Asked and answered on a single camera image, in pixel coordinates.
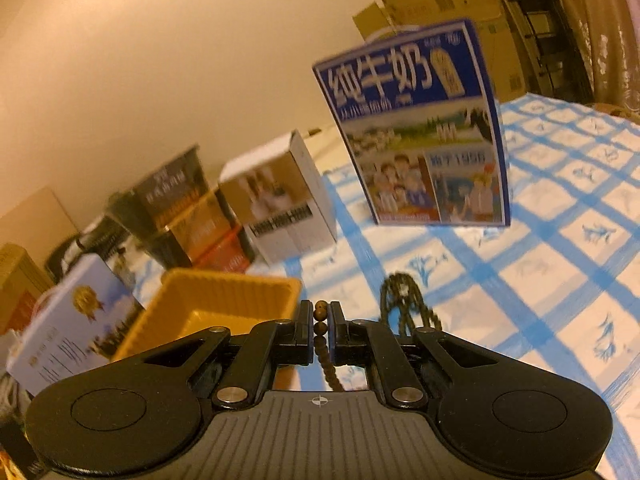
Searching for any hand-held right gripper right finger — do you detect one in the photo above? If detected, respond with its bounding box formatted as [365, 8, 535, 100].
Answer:
[329, 300, 497, 408]

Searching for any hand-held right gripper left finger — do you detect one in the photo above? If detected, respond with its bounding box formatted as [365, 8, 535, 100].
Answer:
[134, 300, 315, 408]

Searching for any brown wooden bead string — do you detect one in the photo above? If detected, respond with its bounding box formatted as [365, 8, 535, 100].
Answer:
[312, 270, 443, 392]

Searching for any yellow plastic tray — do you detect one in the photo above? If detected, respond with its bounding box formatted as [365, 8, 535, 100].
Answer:
[112, 268, 304, 364]

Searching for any white humidifier box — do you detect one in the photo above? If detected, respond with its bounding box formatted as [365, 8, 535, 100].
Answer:
[218, 129, 339, 267]

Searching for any black bowl with yellow sleeve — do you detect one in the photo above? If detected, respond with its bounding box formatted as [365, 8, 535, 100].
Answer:
[149, 192, 240, 267]

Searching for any black bowl with dark sleeve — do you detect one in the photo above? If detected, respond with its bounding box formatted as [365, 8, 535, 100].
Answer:
[107, 144, 212, 241]

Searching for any dark blue cartoon milk carton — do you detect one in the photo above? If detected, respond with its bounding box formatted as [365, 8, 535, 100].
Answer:
[312, 18, 513, 227]

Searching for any blue checked bed sheet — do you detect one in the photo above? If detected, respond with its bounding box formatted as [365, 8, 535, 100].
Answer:
[100, 92, 640, 476]

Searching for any light blue cow milk carton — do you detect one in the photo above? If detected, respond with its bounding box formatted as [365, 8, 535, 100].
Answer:
[5, 252, 147, 397]

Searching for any dark round container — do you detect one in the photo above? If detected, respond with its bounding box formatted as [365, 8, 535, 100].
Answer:
[44, 214, 132, 287]

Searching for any labelled brown cardboard box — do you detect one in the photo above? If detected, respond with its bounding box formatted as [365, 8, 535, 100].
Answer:
[0, 242, 57, 337]

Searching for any wooden headboard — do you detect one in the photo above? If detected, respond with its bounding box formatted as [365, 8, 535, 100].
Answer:
[0, 185, 79, 261]

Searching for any open brown cardboard box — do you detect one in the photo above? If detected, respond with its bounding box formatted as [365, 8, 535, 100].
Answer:
[352, 0, 532, 105]

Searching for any black folding cart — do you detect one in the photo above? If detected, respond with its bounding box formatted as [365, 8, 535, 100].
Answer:
[486, 0, 597, 105]

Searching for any beige curtain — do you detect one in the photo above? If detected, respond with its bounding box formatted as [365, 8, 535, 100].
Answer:
[539, 0, 640, 121]

